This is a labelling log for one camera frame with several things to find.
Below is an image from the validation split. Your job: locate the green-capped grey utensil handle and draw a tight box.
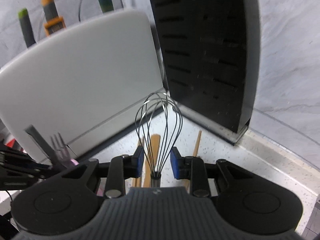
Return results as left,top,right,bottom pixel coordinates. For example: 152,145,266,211
17,8,37,48

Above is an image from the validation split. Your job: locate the white countertop appliance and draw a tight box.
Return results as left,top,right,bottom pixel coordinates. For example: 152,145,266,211
0,9,167,165

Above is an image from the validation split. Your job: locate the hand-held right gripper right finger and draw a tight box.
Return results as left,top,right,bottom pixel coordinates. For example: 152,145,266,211
170,146,254,198

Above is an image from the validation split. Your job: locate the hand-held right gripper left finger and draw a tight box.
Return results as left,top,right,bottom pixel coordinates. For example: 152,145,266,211
61,145,145,198

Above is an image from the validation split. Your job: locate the black knife block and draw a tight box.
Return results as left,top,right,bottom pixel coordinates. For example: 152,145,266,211
148,0,262,145

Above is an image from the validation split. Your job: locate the steel wire whisk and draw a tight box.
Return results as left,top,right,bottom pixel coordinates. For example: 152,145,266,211
135,92,183,188

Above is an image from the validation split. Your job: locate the wooden spatula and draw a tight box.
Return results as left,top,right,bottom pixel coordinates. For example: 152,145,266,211
142,134,161,188

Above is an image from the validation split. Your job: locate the wooden-handled steel fork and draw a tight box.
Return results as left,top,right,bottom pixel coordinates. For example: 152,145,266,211
49,132,75,169

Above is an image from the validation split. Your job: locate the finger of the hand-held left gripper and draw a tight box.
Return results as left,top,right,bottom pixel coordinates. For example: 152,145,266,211
0,142,63,179
0,172,30,191

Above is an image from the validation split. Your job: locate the pink mesh utensil holder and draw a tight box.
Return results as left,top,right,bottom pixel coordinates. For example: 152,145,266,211
66,158,105,197

